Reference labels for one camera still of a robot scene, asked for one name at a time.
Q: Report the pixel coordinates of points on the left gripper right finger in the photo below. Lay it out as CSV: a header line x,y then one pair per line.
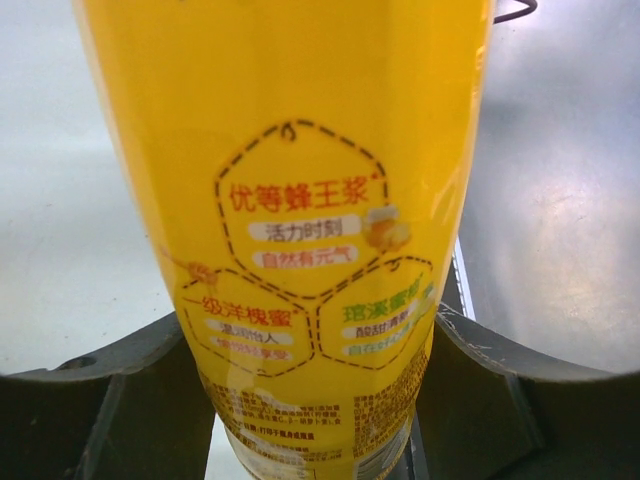
x,y
490,408

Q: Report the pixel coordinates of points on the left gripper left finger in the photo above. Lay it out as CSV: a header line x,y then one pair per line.
x,y
134,409

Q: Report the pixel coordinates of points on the yellow juice bottle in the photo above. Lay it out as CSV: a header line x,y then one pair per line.
x,y
301,168

